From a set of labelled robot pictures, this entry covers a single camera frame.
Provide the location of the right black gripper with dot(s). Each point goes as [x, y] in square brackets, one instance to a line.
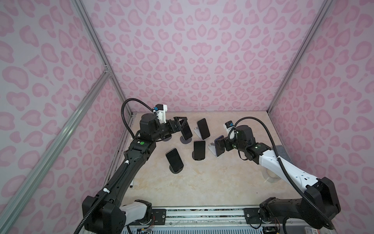
[225, 143]

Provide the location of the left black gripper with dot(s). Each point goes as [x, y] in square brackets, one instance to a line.
[174, 125]

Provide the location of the purple edged black phone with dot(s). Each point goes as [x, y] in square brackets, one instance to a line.
[219, 144]

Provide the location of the silver folding phone stand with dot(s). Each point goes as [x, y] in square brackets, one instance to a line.
[212, 149]

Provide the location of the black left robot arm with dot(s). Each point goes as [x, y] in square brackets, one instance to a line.
[128, 172]

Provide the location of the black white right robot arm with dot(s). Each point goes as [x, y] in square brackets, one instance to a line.
[318, 203]

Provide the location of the grey round stand back left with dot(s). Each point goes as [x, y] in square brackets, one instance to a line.
[167, 138]

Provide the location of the grey round stand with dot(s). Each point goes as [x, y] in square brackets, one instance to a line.
[167, 138]
[185, 141]

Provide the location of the grey round stand middle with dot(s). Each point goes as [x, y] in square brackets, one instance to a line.
[185, 141]

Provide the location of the black stand centre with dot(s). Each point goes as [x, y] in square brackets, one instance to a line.
[198, 156]

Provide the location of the black round stand front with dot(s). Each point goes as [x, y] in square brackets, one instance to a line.
[175, 171]

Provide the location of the grey felt pad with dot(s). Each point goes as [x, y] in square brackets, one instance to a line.
[282, 152]

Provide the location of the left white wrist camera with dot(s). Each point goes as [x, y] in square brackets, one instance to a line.
[160, 111]

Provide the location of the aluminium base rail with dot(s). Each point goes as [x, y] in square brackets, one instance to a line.
[216, 220]

